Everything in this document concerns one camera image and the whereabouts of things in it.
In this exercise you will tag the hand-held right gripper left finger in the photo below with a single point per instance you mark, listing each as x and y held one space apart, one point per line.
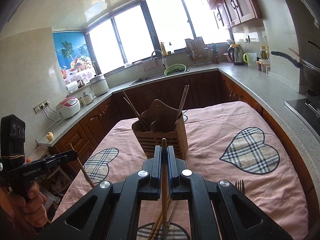
158 172

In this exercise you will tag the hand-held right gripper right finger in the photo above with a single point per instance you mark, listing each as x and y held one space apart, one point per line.
171 172

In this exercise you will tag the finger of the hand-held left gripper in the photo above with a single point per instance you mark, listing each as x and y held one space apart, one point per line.
65 157

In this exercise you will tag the brown wooden chopstick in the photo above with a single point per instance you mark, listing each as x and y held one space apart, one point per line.
164 155
135 112
140 118
185 100
182 102
83 172

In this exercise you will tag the wooden utensil holder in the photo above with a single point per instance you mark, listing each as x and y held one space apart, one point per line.
162 127

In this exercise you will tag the row of wooden chopsticks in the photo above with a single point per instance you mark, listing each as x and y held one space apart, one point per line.
156 226

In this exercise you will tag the person's left hand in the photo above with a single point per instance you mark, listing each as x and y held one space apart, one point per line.
35 205

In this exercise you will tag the white plastic storage shelf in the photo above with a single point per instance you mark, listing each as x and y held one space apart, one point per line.
41 152

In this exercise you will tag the yellow apple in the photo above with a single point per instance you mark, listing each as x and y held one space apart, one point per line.
50 136

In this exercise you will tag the pink and white rice cooker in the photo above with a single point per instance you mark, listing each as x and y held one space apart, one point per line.
67 108

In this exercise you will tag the wooden lower cabinets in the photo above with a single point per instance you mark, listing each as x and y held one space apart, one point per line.
105 115

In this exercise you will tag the wooden cabinets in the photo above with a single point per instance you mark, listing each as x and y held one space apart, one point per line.
105 115
235 5

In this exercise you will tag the pink heart printed tablecloth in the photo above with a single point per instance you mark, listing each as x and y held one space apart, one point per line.
212 130

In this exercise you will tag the small white pot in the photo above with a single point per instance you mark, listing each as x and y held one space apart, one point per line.
86 99

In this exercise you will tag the slim silver fork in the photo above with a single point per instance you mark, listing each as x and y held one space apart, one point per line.
240 186

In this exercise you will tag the paper towel roll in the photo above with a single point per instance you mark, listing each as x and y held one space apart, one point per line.
72 86

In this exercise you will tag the tall white rice cooker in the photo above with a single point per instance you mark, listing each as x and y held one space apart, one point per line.
99 86

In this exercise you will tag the kitchen sink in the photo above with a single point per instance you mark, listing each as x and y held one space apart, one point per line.
150 78

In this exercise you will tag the green colander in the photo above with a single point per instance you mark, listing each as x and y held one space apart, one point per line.
175 69

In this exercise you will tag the chrome kitchen faucet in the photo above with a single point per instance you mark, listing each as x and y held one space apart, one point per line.
163 61

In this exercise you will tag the white dish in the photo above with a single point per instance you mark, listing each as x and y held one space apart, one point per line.
128 64

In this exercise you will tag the dish drying rack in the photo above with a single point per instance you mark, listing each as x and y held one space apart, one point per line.
197 52

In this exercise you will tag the yellow bottle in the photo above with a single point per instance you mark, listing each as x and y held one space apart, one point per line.
162 48

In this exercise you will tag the grey kitchen countertop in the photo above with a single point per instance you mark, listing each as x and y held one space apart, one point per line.
262 87

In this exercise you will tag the steel electric kettle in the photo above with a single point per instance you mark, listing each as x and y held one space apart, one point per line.
236 55

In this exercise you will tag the spice jar set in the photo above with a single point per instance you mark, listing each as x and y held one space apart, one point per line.
263 67

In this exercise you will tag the large kitchen window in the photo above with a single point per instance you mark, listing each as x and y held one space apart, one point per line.
150 30

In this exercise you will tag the gas stove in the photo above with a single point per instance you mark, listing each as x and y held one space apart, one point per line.
306 112

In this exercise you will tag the condiment bottles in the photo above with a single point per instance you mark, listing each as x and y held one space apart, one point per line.
264 52

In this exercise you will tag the black wok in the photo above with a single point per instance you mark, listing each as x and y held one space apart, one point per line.
308 72

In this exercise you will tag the wooden upper cabinets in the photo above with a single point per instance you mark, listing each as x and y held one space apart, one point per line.
235 5

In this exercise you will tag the white wall socket strip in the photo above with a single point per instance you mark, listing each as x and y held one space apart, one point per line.
41 105

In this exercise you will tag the tropical fruit wall poster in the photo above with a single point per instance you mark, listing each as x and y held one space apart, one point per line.
72 55

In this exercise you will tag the small wall socket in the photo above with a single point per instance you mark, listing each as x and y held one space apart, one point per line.
247 39

